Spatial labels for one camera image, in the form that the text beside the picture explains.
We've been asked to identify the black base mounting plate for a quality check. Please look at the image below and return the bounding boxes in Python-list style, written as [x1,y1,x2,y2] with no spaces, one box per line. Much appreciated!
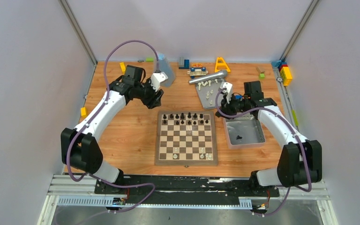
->
[94,175,279,206]

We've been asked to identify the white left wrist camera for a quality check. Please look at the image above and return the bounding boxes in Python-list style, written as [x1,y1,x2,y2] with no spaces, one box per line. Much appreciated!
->
[150,72,168,92]

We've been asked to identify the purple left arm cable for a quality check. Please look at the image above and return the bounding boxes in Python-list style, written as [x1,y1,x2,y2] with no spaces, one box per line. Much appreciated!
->
[66,39,159,214]

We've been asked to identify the silver metal cylinder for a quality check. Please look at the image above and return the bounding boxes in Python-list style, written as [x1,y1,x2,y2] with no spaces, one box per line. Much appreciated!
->
[188,70,228,85]

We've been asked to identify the grey tray black pieces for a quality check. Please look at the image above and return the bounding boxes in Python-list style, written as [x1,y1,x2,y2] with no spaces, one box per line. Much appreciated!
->
[222,114,266,149]

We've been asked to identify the grey tray white pieces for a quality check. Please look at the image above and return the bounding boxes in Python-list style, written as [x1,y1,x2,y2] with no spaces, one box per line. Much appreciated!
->
[195,78,225,110]

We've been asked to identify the yellow triangular toy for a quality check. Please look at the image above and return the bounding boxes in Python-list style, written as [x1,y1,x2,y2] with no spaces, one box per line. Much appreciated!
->
[214,57,231,73]

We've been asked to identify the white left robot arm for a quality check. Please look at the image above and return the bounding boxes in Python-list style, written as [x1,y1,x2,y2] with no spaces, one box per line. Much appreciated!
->
[60,65,168,194]

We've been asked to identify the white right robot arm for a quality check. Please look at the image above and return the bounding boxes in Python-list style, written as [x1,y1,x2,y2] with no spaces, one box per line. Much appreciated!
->
[215,81,322,196]

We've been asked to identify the wooden chess board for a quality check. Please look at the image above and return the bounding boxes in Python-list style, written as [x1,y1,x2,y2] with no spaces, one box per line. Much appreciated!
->
[155,111,218,166]

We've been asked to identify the stacked coloured duplo blocks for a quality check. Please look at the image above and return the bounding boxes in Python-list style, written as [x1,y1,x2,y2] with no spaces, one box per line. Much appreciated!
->
[271,60,293,86]

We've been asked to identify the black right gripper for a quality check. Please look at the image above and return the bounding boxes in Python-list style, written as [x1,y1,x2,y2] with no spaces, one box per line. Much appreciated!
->
[216,93,250,120]

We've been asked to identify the yellow cube at left edge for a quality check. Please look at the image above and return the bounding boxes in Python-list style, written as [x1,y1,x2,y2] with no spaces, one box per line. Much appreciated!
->
[80,107,88,118]

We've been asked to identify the blue white toy car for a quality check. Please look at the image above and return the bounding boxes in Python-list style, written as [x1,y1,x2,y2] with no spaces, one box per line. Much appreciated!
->
[187,63,208,79]

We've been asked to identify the yellow block by wall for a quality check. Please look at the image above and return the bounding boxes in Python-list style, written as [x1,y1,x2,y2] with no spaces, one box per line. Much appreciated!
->
[120,62,126,75]

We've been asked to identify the clear blue plastic bag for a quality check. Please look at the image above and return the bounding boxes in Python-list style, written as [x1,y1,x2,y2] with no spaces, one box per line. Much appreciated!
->
[157,52,176,87]

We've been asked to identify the blue grey lego block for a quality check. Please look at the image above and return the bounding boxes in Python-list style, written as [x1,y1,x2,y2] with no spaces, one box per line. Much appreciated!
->
[178,57,190,70]

